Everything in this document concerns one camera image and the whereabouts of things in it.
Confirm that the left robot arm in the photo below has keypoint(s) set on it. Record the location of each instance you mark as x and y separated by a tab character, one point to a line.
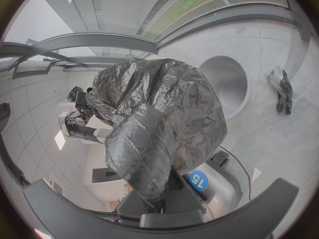
79	133

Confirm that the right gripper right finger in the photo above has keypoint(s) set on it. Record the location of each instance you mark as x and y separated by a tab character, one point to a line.
182	198

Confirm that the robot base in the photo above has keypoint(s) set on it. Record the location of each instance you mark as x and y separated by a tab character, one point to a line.
219	190

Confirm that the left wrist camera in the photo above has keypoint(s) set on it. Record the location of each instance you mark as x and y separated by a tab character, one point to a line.
81	99

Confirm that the window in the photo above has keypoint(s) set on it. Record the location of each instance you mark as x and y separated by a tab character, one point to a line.
99	37

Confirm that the black plastic bag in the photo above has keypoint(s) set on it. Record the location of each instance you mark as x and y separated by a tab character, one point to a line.
162	103

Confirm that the crumpled black plastic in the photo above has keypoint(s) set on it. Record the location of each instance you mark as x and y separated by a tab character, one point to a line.
284	101

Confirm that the clear printed wrapper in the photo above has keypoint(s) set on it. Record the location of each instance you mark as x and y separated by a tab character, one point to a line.
273	76

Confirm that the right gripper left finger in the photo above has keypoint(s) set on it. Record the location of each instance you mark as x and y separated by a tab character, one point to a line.
129	205

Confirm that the white trash bin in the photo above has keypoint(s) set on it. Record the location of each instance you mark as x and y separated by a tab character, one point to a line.
236	103

